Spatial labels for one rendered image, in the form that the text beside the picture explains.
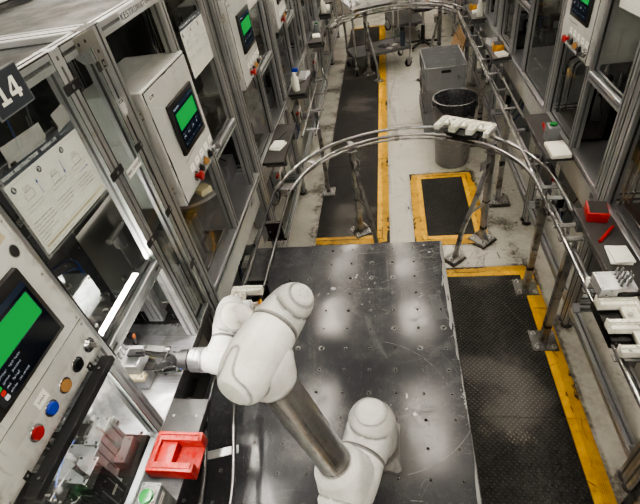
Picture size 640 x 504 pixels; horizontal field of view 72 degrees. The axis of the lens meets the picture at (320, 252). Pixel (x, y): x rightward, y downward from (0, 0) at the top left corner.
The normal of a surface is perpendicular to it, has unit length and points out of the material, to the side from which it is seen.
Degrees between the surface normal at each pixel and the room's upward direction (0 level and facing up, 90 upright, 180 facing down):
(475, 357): 0
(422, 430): 0
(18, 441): 90
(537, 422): 0
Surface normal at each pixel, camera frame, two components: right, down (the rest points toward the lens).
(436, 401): -0.15, -0.74
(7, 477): 0.98, -0.04
